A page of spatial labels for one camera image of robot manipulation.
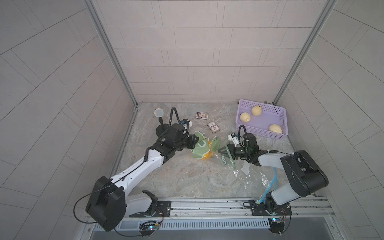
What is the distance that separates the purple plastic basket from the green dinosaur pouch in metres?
0.23

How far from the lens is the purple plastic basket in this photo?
0.96 metres

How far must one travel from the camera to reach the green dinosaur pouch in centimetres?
75
